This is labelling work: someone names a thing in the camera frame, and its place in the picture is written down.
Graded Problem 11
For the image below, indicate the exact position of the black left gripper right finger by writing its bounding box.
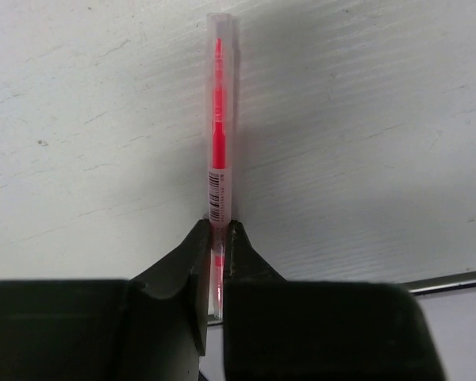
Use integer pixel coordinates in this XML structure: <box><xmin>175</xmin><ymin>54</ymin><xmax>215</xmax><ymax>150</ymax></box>
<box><xmin>223</xmin><ymin>221</ymin><xmax>436</xmax><ymax>380</ymax></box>

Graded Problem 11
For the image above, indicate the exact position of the metal table edge rail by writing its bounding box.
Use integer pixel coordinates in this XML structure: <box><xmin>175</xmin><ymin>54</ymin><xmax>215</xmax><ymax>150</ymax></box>
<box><xmin>205</xmin><ymin>267</ymin><xmax>476</xmax><ymax>327</ymax></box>

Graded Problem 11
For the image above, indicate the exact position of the pink thin pen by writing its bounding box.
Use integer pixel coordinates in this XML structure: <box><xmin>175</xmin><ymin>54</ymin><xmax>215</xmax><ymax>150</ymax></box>
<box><xmin>205</xmin><ymin>13</ymin><xmax>238</xmax><ymax>320</ymax></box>

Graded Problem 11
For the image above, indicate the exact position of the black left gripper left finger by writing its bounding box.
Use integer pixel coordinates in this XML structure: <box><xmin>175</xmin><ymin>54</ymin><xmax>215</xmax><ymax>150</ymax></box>
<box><xmin>0</xmin><ymin>219</ymin><xmax>211</xmax><ymax>380</ymax></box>

